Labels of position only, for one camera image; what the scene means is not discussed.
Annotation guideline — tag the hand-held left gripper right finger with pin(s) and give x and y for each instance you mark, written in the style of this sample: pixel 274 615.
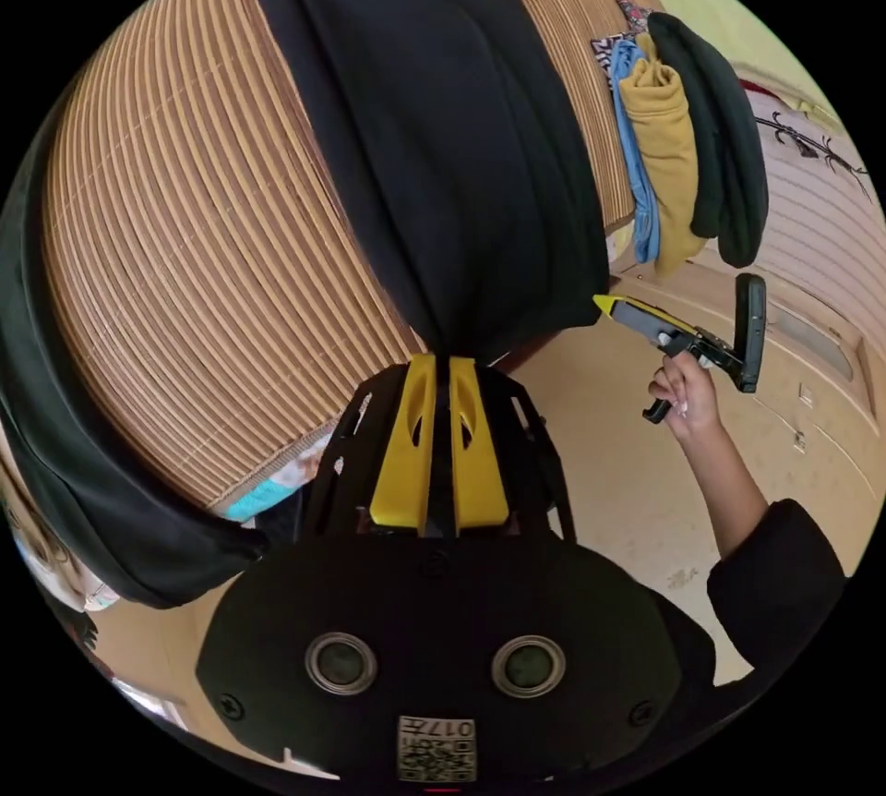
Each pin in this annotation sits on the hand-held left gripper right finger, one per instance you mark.
pixel 477 470

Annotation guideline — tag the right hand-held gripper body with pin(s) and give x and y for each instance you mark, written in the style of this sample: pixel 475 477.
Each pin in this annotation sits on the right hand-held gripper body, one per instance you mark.
pixel 664 325

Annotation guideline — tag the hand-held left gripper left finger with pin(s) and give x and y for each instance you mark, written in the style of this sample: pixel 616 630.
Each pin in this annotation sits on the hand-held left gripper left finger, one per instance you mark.
pixel 405 457

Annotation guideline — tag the black pants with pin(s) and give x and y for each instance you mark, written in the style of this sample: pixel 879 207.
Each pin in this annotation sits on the black pants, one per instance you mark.
pixel 429 117

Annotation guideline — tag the person's right forearm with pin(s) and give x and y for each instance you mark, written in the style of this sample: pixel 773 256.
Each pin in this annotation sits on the person's right forearm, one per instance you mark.
pixel 737 498

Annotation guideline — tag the person's right hand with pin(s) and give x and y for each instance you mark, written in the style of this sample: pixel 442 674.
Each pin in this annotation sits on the person's right hand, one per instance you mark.
pixel 695 398

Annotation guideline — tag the pile of clothes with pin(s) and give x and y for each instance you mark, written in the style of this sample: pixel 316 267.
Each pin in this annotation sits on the pile of clothes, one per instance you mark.
pixel 664 131

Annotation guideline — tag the beige cupboard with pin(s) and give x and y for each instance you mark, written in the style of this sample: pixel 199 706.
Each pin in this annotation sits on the beige cupboard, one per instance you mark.
pixel 830 415

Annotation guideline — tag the dark green garment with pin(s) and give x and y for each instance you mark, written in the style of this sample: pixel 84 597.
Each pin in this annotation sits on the dark green garment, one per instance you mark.
pixel 69 429

